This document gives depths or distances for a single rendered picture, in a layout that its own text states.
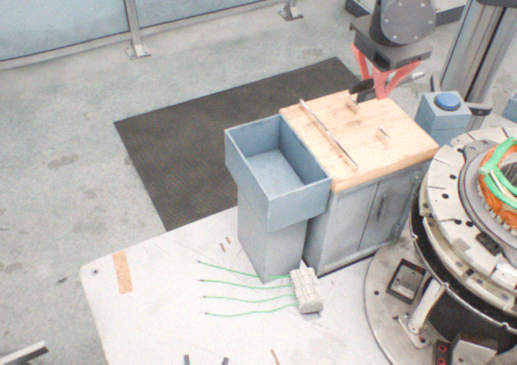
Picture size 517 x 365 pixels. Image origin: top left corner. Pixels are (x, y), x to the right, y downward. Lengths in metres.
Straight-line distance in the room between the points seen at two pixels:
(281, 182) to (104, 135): 1.69
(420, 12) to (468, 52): 0.59
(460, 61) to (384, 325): 0.58
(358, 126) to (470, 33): 0.37
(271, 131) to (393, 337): 0.42
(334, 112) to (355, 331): 0.39
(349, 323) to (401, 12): 0.58
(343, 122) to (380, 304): 0.34
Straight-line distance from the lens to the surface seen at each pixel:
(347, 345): 0.95
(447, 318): 1.02
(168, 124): 2.46
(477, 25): 1.13
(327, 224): 0.85
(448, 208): 0.74
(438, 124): 1.01
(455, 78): 1.20
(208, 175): 2.20
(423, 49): 0.69
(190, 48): 3.00
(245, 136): 0.86
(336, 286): 1.00
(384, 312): 0.97
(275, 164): 0.89
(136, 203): 2.15
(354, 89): 0.74
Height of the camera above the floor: 1.62
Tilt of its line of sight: 47 degrees down
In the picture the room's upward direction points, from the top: 3 degrees clockwise
